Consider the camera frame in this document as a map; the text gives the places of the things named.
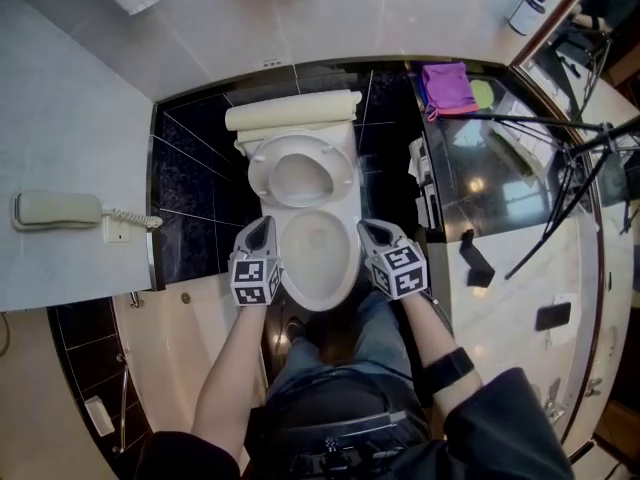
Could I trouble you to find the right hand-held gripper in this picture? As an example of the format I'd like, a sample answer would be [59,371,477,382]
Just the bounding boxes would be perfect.
[356,218,430,302]

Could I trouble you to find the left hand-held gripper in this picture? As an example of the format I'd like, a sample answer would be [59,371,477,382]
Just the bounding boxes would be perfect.
[228,216,285,308]

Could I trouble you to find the white toilet seat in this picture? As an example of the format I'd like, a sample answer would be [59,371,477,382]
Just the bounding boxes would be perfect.
[247,132,355,210]

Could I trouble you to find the black forearm band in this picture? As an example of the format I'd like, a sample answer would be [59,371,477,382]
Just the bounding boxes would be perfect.
[422,346,476,394]

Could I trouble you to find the person's left forearm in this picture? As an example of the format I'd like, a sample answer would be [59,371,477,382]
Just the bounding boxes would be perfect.
[192,303,266,462]

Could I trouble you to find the person's right forearm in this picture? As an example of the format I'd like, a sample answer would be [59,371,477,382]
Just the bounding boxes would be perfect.
[399,291,484,409]

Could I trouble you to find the white ceramic toilet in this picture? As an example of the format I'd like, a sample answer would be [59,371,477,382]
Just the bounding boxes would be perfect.
[232,117,364,313]

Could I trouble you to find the person's left shoe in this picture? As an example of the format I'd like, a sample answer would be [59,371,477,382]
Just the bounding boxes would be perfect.
[283,316,307,342]

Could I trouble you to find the blue jeans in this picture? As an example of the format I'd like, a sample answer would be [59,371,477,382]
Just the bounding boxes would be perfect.
[267,290,416,399]

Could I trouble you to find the cream rolled mat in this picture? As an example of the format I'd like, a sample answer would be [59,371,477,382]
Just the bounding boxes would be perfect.
[223,88,364,133]

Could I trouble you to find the cream bathtub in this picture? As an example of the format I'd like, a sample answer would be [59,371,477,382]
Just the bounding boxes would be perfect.
[109,272,271,480]

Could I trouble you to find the purple cloth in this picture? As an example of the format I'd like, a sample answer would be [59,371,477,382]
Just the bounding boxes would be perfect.
[419,62,480,122]

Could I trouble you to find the yellow-green cloth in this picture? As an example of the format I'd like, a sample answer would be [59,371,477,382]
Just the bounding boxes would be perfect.
[469,78,494,109]

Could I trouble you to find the black waist pack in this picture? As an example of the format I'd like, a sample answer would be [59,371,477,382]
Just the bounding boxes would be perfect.
[244,372,431,480]

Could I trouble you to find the black smartphone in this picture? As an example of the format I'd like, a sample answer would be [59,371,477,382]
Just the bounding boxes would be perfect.
[534,301,572,333]

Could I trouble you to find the chrome grab bar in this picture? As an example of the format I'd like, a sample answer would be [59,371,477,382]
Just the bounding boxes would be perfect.
[112,352,130,455]

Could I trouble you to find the dark jacket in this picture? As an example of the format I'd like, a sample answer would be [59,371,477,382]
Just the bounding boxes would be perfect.
[134,366,576,480]

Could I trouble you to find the white soap dish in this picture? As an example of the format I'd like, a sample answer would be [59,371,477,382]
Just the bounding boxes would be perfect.
[83,395,116,438]

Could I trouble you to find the chrome sink faucet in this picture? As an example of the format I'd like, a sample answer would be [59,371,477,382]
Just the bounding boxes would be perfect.
[542,377,571,424]

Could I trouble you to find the black tripod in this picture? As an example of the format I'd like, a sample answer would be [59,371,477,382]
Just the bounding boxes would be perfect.
[462,110,640,282]

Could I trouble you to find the wood framed mirror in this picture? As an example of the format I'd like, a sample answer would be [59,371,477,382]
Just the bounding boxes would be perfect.
[509,0,640,419]

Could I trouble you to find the black angular bracket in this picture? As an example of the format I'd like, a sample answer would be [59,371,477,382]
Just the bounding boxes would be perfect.
[458,227,496,288]

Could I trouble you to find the white wall jack plate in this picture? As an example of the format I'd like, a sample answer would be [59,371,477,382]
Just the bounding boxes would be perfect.
[102,215,132,245]

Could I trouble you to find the cream wall telephone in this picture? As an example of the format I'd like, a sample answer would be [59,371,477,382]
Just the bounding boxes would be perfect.
[10,191,104,233]

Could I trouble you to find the wall soap dispenser bottle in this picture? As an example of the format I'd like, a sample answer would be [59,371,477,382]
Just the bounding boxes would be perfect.
[507,0,550,36]

